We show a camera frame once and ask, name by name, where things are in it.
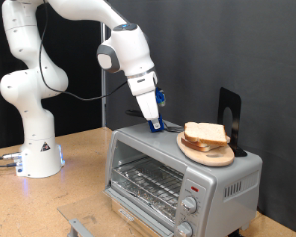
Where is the blue block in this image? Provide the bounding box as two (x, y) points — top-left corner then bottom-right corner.
(147, 113), (166, 134)

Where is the black metal bookend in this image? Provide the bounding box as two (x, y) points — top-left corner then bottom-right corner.
(217, 87), (249, 158)

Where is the black base cable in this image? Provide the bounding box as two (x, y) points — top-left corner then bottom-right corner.
(0, 161), (18, 169)

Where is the white bread slice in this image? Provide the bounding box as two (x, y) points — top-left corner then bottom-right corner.
(180, 136), (232, 153)
(183, 121), (229, 147)

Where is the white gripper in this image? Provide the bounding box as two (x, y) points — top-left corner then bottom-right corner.
(126, 69), (163, 130)

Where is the wire oven rack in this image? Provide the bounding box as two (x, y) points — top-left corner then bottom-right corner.
(111, 157), (184, 220)

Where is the grey plug base cable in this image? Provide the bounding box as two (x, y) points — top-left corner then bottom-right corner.
(0, 151), (23, 161)

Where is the silver oven knob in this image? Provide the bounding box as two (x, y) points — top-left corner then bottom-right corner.
(181, 197), (199, 215)
(176, 221), (194, 237)

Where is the vertical metal pole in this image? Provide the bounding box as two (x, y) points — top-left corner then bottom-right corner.
(100, 21), (108, 128)

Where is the glass oven door with handle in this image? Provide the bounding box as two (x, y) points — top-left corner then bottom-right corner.
(57, 187), (176, 237)

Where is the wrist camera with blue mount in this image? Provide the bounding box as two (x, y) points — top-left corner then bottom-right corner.
(155, 87), (167, 109)

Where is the silver toaster oven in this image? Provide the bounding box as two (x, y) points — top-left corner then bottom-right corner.
(103, 119), (264, 237)

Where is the round wooden board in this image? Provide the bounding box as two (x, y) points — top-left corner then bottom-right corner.
(176, 131), (236, 167)

